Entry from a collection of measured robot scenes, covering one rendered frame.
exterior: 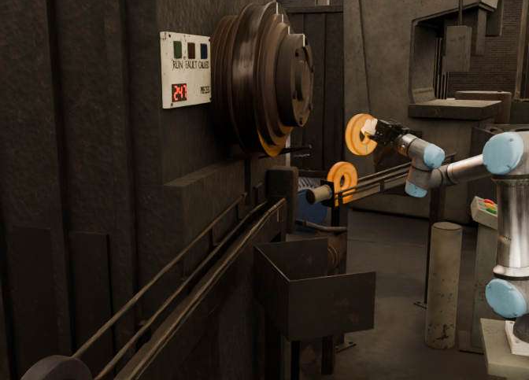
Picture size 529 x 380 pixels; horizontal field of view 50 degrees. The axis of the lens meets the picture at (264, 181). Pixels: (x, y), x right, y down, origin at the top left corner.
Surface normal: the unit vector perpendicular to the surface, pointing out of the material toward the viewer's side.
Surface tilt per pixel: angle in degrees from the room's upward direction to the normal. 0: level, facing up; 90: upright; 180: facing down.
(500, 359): 0
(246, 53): 69
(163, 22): 90
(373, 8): 90
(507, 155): 82
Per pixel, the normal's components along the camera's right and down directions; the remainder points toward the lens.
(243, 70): -0.29, 0.06
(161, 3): 0.95, 0.06
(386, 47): -0.52, 0.17
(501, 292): -0.85, 0.22
